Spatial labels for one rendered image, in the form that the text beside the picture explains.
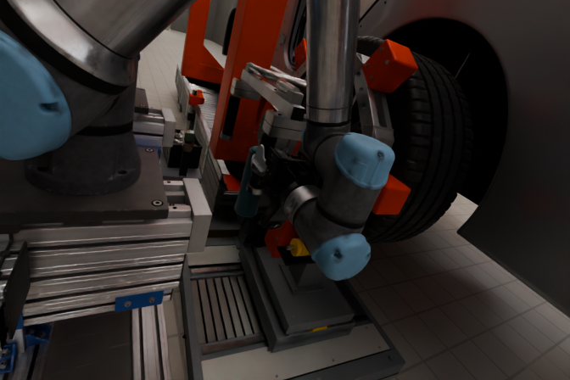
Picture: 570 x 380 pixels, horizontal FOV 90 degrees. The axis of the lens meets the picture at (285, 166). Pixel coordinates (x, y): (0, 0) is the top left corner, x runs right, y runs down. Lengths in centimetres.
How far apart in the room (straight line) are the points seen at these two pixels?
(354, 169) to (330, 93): 14
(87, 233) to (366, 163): 43
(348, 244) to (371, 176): 9
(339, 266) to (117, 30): 35
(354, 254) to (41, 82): 36
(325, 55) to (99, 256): 48
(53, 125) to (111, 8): 11
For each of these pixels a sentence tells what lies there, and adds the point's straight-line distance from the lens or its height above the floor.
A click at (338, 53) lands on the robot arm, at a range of 44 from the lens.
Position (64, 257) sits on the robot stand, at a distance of 57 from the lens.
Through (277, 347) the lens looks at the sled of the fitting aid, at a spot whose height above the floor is 12.
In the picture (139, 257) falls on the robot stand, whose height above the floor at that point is 69.
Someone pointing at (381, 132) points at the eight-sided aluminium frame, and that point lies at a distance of 69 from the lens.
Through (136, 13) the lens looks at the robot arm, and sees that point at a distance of 29.
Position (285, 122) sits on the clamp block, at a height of 94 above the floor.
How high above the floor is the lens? 109
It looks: 22 degrees down
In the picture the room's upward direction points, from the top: 18 degrees clockwise
